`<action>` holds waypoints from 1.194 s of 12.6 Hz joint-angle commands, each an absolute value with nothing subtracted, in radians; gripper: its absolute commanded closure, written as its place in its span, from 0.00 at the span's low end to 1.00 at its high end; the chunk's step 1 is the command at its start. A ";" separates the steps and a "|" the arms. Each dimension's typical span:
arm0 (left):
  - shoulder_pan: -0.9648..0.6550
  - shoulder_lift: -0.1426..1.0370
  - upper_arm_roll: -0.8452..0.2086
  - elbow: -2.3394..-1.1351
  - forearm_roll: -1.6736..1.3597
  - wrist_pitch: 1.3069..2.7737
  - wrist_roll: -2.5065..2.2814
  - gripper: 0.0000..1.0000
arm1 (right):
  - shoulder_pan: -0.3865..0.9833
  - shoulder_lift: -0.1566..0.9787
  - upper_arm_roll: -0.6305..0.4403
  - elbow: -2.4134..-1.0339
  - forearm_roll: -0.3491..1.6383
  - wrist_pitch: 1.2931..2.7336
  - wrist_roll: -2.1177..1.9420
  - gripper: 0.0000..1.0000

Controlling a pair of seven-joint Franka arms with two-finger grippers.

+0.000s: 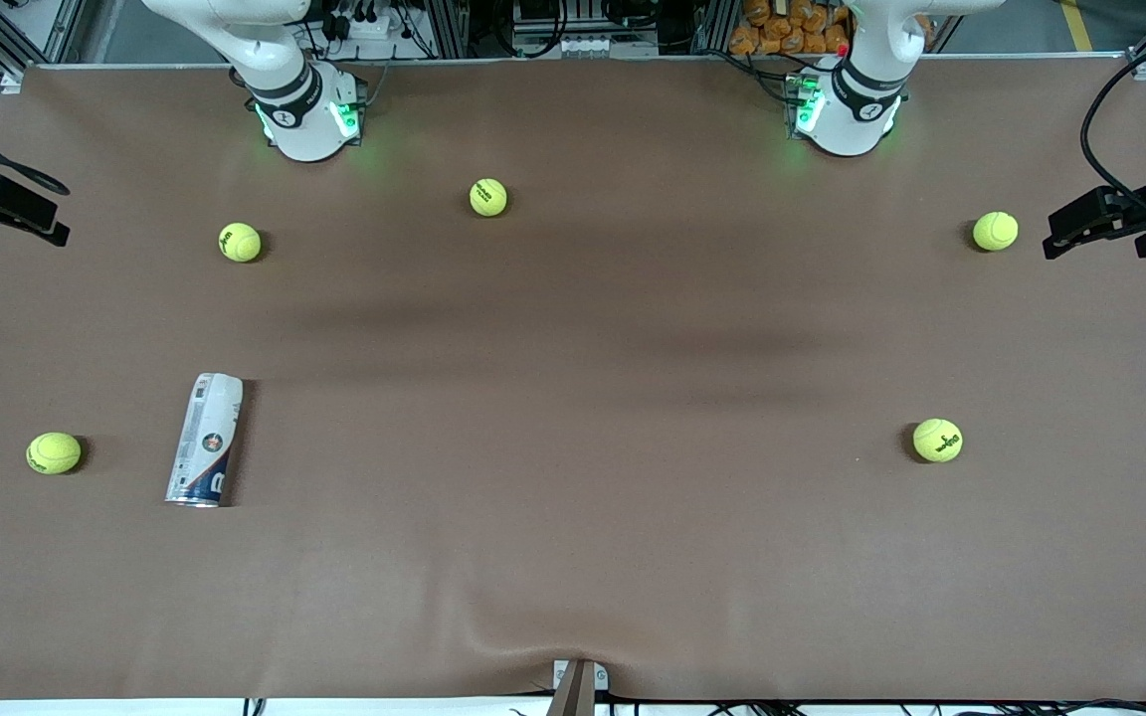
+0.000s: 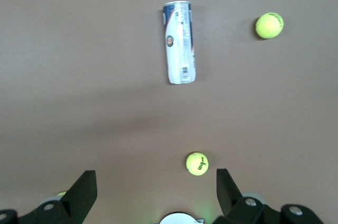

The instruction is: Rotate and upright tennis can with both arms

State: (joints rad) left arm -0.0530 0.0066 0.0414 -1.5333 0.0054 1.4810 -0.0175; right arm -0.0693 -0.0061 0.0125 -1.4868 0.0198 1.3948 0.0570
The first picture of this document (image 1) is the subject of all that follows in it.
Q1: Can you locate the white blue tennis ball can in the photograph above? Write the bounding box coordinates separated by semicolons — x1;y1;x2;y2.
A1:
164;373;245;509

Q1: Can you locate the orange mesh bag pile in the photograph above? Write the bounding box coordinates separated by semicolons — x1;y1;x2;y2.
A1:
729;0;932;57

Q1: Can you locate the white power strip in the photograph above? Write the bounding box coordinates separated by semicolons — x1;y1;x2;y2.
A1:
332;8;395;41

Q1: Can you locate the white terminal block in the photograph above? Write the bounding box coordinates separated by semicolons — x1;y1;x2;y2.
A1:
511;35;661;59

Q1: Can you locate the brown angled bar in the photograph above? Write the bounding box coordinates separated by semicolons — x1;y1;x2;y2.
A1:
545;660;596;716

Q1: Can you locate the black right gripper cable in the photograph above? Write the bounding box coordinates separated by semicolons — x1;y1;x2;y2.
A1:
0;104;71;197

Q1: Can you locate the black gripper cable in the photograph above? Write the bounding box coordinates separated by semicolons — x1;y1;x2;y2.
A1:
0;104;71;197
1080;33;1146;232

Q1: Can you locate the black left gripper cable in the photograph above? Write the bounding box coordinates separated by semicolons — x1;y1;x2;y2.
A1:
1080;33;1146;232

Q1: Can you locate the aluminium frame post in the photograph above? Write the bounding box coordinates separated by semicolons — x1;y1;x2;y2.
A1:
429;0;470;59
694;0;733;55

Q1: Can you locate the grey metal bracket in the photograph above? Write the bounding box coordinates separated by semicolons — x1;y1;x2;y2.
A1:
551;658;610;691

